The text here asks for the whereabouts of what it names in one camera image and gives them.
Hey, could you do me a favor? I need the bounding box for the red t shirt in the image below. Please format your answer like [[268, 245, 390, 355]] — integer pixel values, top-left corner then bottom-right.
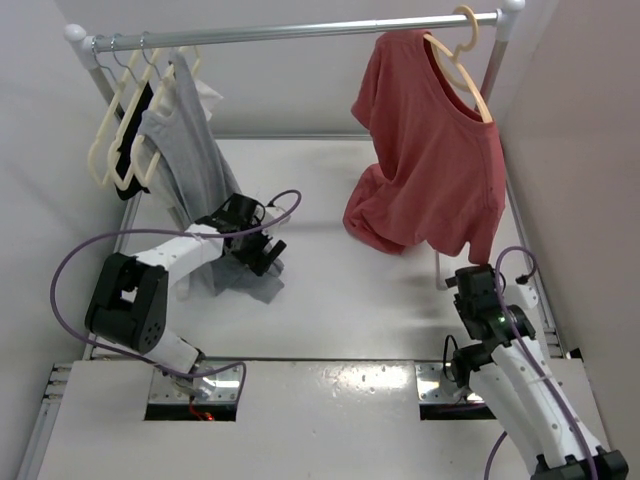
[[343, 30, 506, 264]]

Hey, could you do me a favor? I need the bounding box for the beige plastic hanger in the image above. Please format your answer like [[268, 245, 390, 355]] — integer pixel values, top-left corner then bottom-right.
[[423, 5, 494, 124]]

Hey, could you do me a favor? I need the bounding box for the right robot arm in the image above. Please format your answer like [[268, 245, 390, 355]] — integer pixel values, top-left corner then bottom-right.
[[446, 265, 629, 479]]

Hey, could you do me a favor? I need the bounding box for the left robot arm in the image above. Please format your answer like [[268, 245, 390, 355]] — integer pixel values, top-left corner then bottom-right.
[[85, 194, 288, 376]]

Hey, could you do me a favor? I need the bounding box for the grey t shirt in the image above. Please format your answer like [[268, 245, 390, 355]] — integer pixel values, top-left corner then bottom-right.
[[137, 49, 285, 305]]

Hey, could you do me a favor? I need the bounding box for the cream hanger outer left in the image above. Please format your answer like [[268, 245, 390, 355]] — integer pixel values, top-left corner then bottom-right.
[[87, 34, 141, 187]]

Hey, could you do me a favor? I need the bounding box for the cream hanger with grey shirt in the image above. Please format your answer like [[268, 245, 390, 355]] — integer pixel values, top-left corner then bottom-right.
[[130, 47, 204, 186]]

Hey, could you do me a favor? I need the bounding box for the white cloth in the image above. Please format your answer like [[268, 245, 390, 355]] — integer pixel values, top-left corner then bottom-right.
[[194, 79, 224, 122]]

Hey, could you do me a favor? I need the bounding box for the black cloth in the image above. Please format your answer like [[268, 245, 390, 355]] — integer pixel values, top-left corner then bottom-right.
[[115, 83, 153, 201]]

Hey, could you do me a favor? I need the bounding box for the white clothes rack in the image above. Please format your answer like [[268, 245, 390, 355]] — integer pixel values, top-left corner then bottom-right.
[[64, 1, 525, 129]]

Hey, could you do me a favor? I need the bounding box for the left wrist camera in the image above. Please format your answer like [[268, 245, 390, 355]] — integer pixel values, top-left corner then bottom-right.
[[256, 205, 290, 236]]

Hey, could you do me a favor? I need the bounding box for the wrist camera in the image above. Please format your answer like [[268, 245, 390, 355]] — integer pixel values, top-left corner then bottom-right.
[[514, 283, 539, 310], [256, 205, 290, 236]]

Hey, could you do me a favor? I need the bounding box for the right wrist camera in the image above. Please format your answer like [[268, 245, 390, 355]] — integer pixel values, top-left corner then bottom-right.
[[514, 283, 539, 310]]

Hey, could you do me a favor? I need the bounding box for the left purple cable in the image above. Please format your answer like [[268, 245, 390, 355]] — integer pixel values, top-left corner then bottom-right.
[[51, 189, 303, 401]]

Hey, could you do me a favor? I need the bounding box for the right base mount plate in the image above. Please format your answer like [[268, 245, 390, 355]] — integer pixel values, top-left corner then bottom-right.
[[414, 362, 484, 406]]

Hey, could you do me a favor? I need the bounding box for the base mount plate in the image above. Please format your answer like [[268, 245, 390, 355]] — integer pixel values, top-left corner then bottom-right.
[[414, 362, 484, 406], [148, 360, 245, 405]]

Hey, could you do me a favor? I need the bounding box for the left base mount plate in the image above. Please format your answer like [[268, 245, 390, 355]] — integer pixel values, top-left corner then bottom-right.
[[148, 360, 245, 405]]

